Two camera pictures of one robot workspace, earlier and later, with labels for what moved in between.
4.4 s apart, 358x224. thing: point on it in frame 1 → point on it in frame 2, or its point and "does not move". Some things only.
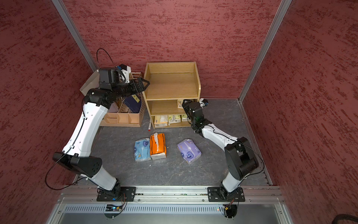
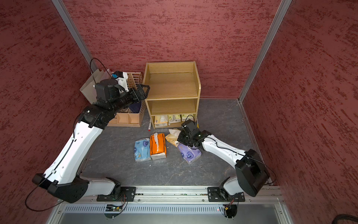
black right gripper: x=186 y=106 → x=180 y=138
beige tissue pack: x=179 y=103 → x=172 y=137
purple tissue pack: x=189 y=150 does not move
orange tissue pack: x=158 y=146 does not move
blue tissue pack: x=142 y=150 does not move
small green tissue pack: x=172 y=119 does not move
